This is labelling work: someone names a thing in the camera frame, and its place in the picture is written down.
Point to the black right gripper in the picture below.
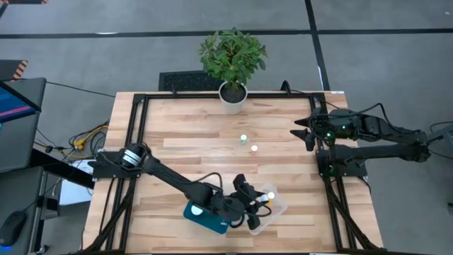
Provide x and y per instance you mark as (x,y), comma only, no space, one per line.
(320,127)

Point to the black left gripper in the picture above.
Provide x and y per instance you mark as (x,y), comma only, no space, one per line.
(240,205)

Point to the small orange pill bottle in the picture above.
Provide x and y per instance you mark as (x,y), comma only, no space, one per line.
(264,198)

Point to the yellow pill bottle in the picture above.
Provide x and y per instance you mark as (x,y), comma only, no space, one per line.
(271,195)

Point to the pink pill bottle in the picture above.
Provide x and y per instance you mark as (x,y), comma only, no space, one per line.
(254,148)

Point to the green pill bottle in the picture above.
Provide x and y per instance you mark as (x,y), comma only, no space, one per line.
(243,137)

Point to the large orange pill bottle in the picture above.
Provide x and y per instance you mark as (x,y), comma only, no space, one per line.
(197,210)

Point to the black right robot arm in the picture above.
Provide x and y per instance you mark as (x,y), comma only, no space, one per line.
(389,150)

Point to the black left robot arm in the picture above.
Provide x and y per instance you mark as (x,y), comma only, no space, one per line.
(170,173)

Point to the clear plastic bin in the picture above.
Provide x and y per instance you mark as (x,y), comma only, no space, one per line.
(277,209)

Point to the teal plastic bin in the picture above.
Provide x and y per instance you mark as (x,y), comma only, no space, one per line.
(207,222)

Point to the black clamp knob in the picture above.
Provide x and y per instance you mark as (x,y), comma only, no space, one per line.
(285,86)

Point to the white plant pot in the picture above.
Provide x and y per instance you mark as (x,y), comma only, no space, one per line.
(231,106)

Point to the green leafy plant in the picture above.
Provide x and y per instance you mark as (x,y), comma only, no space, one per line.
(231,56)

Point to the black grille floor mat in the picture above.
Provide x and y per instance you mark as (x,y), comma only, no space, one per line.
(184,81)

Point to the grey stand base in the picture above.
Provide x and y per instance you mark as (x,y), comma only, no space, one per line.
(444,136)

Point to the white box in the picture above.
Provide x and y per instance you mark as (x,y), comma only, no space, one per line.
(72,193)

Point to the black computer mouse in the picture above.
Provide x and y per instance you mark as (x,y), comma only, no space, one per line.
(12,226)

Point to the grey side desk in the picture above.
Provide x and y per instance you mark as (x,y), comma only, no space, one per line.
(16,148)

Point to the black monitor blue screen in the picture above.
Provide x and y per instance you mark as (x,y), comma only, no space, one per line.
(14,106)

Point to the hazard striped floor mat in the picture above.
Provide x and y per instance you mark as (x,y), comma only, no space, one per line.
(8,69)

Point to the black aluminium table frame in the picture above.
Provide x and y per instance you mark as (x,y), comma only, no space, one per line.
(177,96)

